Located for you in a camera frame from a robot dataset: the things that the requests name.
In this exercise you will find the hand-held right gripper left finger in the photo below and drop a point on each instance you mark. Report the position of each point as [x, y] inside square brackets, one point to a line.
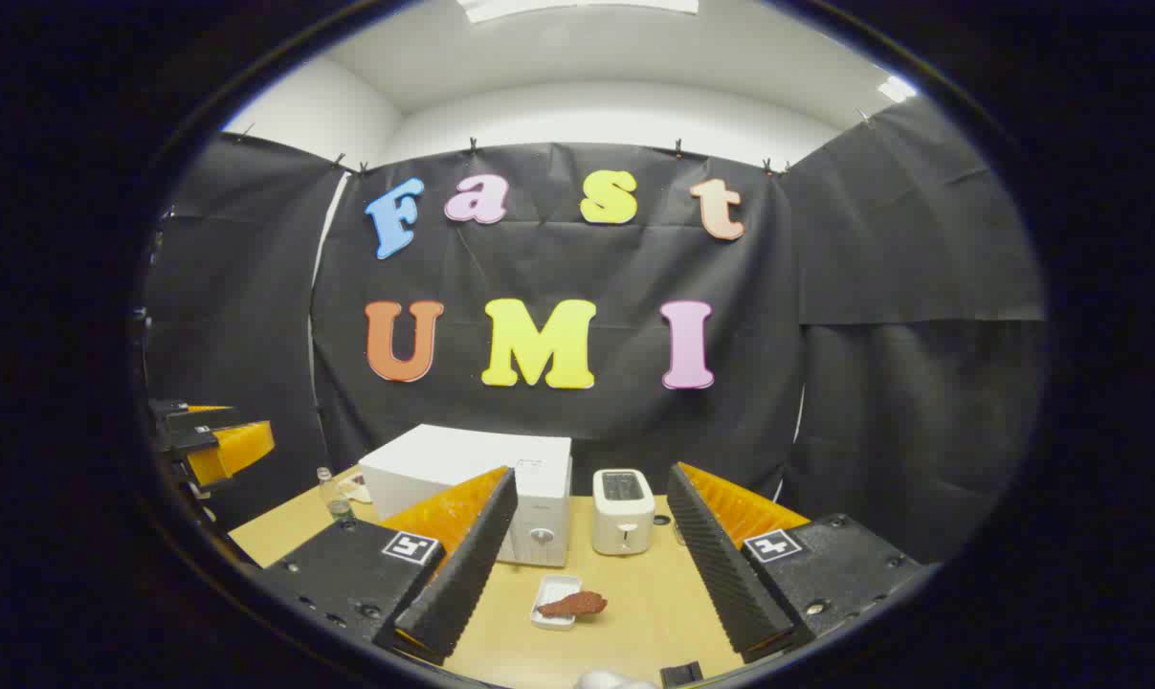
[467, 574]

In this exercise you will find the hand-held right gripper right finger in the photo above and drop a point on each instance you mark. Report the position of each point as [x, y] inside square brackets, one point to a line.
[721, 574]

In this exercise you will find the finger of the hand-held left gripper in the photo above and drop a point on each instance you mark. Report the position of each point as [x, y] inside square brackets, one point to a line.
[194, 413]
[237, 450]

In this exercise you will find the brown meat piece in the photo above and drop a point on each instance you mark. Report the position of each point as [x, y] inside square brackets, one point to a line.
[577, 604]

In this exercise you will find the white microwave oven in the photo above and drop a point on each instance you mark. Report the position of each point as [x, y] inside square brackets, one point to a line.
[462, 455]

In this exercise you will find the white rectangular dish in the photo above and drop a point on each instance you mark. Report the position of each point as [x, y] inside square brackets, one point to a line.
[553, 586]

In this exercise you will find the black flat block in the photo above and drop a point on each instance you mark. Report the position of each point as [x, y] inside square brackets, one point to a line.
[682, 674]

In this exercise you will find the clear plastic water bottle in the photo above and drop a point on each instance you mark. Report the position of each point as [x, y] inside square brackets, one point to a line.
[333, 498]

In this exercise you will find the cream toaster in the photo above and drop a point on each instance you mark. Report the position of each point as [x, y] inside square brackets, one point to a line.
[623, 526]

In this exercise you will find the ceiling light panel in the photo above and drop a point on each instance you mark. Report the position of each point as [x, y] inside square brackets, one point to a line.
[898, 89]
[577, 6]

